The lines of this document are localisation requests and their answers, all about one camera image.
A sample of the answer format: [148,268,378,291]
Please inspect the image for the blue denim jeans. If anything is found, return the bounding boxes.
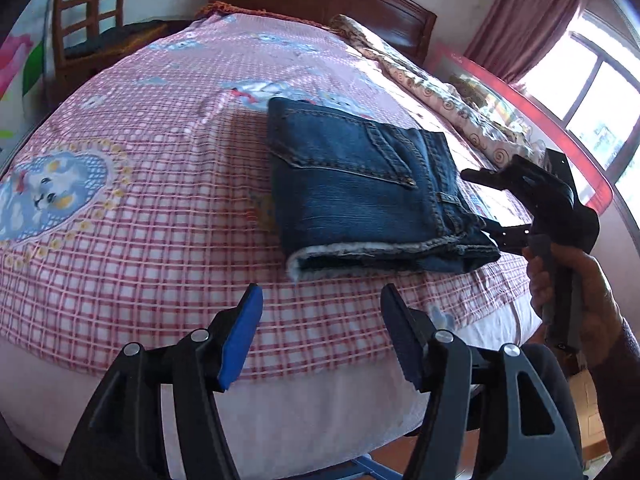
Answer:
[267,98,500,281]

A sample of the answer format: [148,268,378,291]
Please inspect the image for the person's right hand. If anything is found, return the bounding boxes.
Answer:
[522,243,623,368]

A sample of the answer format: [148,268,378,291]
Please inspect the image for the red framed picture board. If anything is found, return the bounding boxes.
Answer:
[425,42,614,214]

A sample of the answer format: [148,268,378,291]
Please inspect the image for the floral swirl quilt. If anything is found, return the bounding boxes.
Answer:
[330,14,544,168]

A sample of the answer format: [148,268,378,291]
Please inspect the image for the maroon window curtain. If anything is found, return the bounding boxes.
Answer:
[464,0,584,84]

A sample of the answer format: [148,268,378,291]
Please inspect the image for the pink plaid bed sheet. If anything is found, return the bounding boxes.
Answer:
[0,12,534,384]

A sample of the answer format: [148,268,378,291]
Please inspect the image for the brown wooden chair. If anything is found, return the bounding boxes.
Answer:
[52,0,191,102]

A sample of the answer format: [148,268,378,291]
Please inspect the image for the window with dark frame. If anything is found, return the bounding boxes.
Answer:
[518,11,639,221]

